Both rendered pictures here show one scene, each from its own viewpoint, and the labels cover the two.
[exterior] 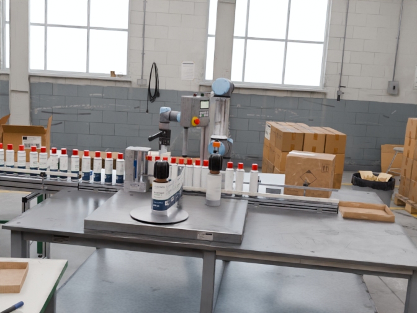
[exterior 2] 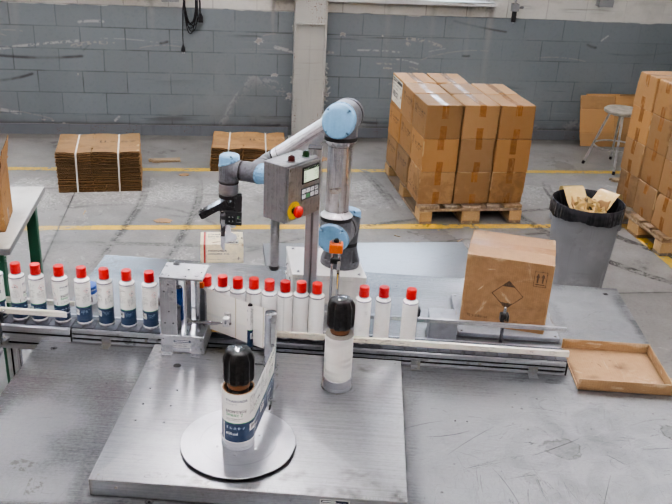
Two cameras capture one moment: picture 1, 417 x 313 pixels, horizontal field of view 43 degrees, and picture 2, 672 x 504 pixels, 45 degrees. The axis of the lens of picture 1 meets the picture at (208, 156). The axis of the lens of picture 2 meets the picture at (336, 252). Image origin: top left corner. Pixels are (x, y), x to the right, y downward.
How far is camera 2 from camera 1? 1.09 m
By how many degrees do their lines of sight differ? 14
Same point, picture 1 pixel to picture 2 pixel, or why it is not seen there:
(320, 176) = (530, 293)
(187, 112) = (277, 195)
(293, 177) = (479, 292)
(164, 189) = (246, 405)
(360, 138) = (546, 85)
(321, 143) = (492, 122)
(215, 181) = (342, 349)
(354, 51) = not seen: outside the picture
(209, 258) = not seen: outside the picture
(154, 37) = not seen: outside the picture
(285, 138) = (432, 116)
